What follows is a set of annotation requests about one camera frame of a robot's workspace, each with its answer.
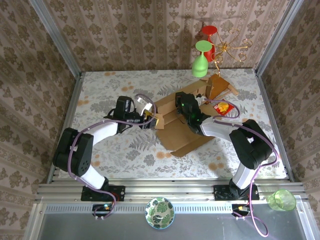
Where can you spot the brown cardboard paper box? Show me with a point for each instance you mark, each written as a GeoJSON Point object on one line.
{"type": "Point", "coordinates": [177, 137]}

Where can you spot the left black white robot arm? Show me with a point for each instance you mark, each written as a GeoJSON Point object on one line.
{"type": "Point", "coordinates": [80, 155]}

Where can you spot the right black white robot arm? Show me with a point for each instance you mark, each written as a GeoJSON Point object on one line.
{"type": "Point", "coordinates": [252, 150]}

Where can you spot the left black connector box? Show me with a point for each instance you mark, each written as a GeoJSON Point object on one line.
{"type": "Point", "coordinates": [100, 208]}

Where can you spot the black connector box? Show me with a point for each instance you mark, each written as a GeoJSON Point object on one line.
{"type": "Point", "coordinates": [100, 208]}
{"type": "Point", "coordinates": [240, 208]}

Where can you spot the right black connector box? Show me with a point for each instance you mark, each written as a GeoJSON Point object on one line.
{"type": "Point", "coordinates": [240, 208]}

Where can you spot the red snack packet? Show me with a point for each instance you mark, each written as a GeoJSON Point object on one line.
{"type": "Point", "coordinates": [223, 107]}

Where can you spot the green wine glass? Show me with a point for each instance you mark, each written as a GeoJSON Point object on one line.
{"type": "Point", "coordinates": [199, 67]}

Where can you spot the floral table mat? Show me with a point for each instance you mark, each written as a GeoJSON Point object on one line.
{"type": "Point", "coordinates": [175, 170]}

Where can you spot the red wine glass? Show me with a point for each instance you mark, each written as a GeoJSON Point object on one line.
{"type": "Point", "coordinates": [209, 30]}

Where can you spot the green leaf pattern bowl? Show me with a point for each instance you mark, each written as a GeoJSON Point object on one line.
{"type": "Point", "coordinates": [160, 212]}

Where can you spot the green transparent plastic cup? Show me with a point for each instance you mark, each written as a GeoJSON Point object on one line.
{"type": "Point", "coordinates": [282, 200]}

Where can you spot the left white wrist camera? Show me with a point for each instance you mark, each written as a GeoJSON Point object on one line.
{"type": "Point", "coordinates": [145, 106]}

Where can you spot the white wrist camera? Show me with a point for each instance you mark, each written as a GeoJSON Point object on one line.
{"type": "Point", "coordinates": [145, 106]}
{"type": "Point", "coordinates": [201, 100]}

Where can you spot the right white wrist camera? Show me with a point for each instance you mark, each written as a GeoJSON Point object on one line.
{"type": "Point", "coordinates": [201, 100]}

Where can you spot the aluminium front rail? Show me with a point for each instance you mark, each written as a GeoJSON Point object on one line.
{"type": "Point", "coordinates": [170, 190]}

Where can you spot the aluminium frame post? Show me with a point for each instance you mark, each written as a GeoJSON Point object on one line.
{"type": "Point", "coordinates": [57, 40]}
{"type": "Point", "coordinates": [277, 37]}

